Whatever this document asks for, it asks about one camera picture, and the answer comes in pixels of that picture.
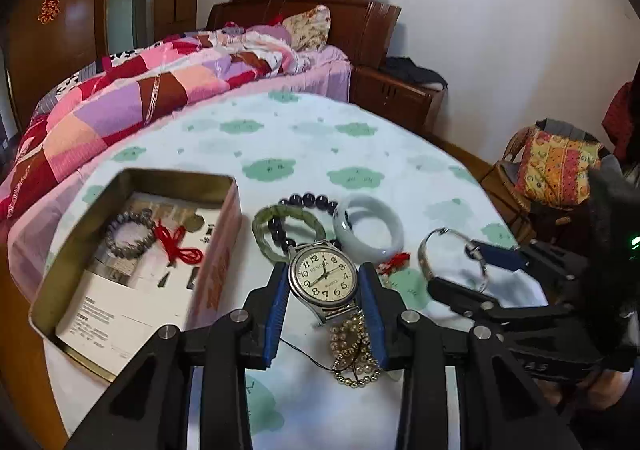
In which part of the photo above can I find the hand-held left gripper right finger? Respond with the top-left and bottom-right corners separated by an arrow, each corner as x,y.
356,262 -> 583,450

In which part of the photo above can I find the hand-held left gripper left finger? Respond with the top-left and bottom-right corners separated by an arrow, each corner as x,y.
65,262 -> 293,450

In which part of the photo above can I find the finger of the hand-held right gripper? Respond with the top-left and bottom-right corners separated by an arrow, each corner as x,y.
427,277 -> 576,335
465,239 -> 587,291

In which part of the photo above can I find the gold bead necklace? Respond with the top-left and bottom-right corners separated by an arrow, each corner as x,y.
329,310 -> 385,388

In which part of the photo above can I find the thin silver bangle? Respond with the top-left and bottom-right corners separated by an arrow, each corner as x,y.
418,227 -> 490,293

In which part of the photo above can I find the silver wristwatch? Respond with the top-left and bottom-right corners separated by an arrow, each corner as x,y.
287,240 -> 366,325

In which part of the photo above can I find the white jade bangle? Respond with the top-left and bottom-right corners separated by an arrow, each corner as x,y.
332,195 -> 405,261

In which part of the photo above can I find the green jade bangle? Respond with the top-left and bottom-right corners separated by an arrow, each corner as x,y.
251,204 -> 328,263

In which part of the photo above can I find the metal tin box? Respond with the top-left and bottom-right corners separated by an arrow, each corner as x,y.
29,168 -> 244,383

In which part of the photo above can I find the dark purple bead bracelet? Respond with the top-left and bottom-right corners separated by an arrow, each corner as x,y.
267,191 -> 343,253

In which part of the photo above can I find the small red knot charm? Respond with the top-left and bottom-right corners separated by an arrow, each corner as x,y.
376,252 -> 412,275

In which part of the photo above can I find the wicker chair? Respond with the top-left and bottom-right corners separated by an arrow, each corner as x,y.
492,120 -> 616,241

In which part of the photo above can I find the yellow floral cushion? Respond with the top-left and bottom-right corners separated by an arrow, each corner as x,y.
515,126 -> 603,208

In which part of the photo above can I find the printed paper booklet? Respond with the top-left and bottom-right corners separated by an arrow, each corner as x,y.
55,190 -> 226,366

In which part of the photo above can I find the red garment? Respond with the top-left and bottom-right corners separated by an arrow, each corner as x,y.
602,82 -> 640,161

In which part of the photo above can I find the green cloud print tablecloth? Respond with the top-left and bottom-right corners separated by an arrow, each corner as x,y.
42,90 -> 551,450

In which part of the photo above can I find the wooden nightstand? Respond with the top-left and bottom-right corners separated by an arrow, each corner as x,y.
350,64 -> 446,133

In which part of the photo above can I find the dark clothing pile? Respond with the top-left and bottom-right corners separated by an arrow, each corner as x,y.
382,56 -> 448,90

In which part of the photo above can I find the bed with patchwork quilt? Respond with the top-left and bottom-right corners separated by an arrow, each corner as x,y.
7,44 -> 353,291

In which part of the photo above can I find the pink patchwork quilt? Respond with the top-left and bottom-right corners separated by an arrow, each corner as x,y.
0,27 -> 301,221

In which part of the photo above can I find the wooden headboard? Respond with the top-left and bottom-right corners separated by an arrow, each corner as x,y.
207,0 -> 402,70

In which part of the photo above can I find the floral pillow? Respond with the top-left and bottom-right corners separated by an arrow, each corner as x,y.
282,4 -> 332,52

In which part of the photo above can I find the wooden wardrobe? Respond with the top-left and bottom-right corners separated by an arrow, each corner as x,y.
0,0 -> 206,131

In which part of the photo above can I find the red knotted cord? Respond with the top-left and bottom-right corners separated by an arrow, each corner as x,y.
152,220 -> 205,267

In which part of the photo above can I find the grey bead bracelet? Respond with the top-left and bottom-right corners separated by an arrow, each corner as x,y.
104,210 -> 158,259

